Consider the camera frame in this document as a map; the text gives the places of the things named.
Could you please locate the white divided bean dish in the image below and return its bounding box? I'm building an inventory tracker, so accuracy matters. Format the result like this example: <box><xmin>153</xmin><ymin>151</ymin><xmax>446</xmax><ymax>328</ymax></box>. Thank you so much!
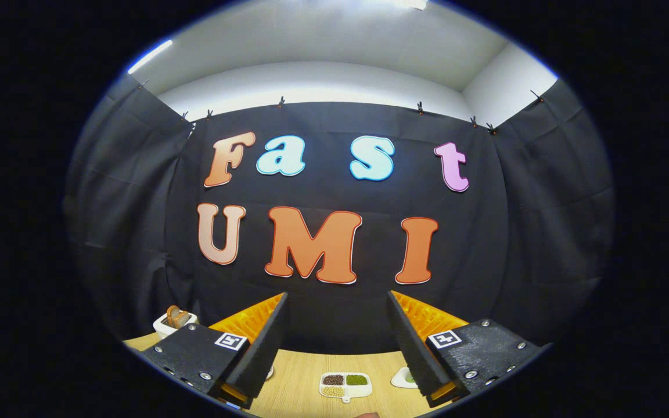
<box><xmin>319</xmin><ymin>372</ymin><xmax>373</xmax><ymax>403</ymax></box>

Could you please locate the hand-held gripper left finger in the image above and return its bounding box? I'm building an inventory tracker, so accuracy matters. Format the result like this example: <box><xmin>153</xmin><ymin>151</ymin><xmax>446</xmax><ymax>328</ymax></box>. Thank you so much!
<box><xmin>140</xmin><ymin>291</ymin><xmax>289</xmax><ymax>409</ymax></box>

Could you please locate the row of black cloth clips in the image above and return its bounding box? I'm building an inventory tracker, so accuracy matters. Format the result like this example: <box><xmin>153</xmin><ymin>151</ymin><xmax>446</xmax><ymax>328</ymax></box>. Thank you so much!
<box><xmin>137</xmin><ymin>78</ymin><xmax>544</xmax><ymax>135</ymax></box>

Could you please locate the small white saucer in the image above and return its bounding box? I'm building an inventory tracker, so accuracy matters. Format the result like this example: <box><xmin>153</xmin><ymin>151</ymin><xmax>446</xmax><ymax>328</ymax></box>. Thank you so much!
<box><xmin>391</xmin><ymin>366</ymin><xmax>418</xmax><ymax>389</ymax></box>

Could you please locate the white toaster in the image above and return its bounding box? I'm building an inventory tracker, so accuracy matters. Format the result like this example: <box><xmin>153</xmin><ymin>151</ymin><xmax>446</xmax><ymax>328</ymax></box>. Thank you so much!
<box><xmin>153</xmin><ymin>312</ymin><xmax>199</xmax><ymax>340</ymax></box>

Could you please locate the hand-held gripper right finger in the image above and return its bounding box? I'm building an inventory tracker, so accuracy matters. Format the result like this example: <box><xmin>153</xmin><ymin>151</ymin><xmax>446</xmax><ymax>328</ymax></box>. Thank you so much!
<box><xmin>387</xmin><ymin>290</ymin><xmax>553</xmax><ymax>408</ymax></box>

